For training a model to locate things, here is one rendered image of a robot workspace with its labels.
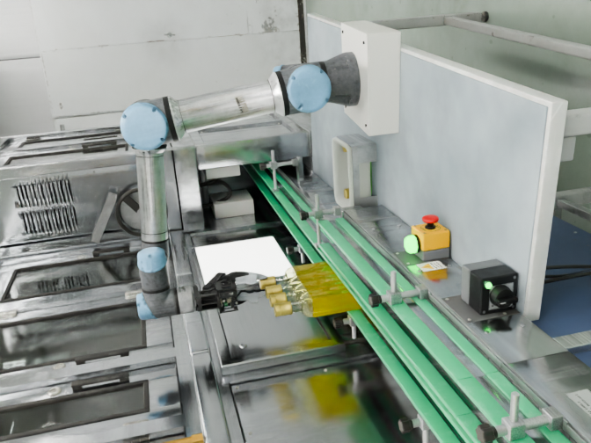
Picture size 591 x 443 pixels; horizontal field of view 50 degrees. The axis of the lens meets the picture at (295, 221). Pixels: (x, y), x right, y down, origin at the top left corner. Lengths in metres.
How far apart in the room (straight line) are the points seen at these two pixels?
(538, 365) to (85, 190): 1.99
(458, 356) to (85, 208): 1.87
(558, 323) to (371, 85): 0.77
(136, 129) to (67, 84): 3.81
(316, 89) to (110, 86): 3.87
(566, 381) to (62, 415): 1.18
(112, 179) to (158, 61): 2.76
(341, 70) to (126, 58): 3.71
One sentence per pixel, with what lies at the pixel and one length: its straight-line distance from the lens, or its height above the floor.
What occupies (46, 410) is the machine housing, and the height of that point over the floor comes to 1.77.
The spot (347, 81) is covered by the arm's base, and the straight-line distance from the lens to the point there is 1.77.
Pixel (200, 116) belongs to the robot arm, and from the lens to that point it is 1.61.
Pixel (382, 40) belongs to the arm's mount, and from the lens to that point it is 1.70.
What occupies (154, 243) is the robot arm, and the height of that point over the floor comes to 1.44.
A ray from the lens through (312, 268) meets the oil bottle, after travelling 1.82.
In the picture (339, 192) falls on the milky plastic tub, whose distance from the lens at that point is 2.11.
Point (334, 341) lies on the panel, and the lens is 1.75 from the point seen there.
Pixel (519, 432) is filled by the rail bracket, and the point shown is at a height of 0.95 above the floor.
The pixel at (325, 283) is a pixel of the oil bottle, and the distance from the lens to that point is 1.73.
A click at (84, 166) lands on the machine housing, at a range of 2.66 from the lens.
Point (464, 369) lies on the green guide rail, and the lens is 1.17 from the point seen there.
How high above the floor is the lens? 1.41
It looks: 12 degrees down
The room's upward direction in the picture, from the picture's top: 98 degrees counter-clockwise
